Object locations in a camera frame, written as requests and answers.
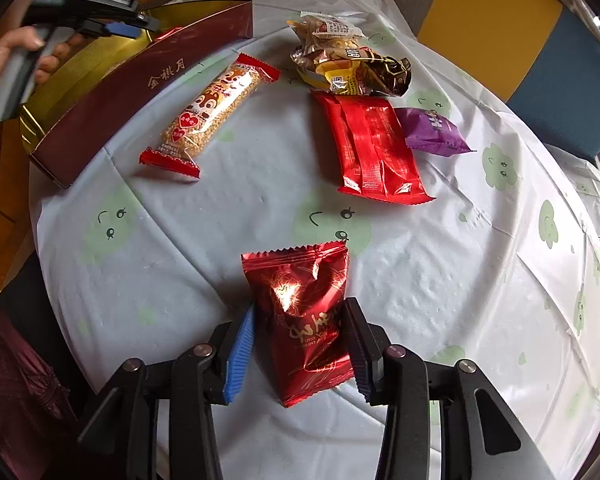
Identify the person's left hand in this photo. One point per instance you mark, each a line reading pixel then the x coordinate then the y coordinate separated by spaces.
pixel 0 55

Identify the grey yellow blue chair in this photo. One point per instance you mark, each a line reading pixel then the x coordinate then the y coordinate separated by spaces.
pixel 480 25

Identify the purple snack packet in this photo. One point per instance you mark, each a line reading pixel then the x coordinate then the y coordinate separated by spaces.
pixel 432 132

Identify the long bright red snack packet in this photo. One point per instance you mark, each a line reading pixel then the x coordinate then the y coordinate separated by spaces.
pixel 375 150

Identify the white nut bar packet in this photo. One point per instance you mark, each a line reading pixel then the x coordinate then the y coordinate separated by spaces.
pixel 330 25

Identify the gold gift box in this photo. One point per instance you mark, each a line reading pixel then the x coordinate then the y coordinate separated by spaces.
pixel 110 95

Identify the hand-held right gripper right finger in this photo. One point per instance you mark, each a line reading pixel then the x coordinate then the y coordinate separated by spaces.
pixel 362 355

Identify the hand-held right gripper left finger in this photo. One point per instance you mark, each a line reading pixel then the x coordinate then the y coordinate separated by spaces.
pixel 240 355

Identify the dark brown snack packet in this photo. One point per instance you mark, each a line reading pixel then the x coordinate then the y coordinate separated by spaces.
pixel 385 72

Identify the yellow cracker packet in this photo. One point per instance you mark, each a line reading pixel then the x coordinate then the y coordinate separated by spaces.
pixel 330 75

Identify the white green printed tablecloth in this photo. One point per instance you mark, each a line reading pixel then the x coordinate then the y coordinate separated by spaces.
pixel 230 210

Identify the shiny dark red snack packet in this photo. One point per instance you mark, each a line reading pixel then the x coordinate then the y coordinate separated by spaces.
pixel 300 320

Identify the dark red quilted jacket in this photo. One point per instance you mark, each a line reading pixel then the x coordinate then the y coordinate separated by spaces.
pixel 15 390

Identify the gold brown snack packet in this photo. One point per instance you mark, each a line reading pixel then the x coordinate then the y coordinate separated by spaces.
pixel 310 50

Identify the rice bar packet red ends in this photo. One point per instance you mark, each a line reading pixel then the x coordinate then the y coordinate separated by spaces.
pixel 205 110

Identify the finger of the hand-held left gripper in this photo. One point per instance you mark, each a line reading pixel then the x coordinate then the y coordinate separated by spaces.
pixel 147 21
pixel 122 30

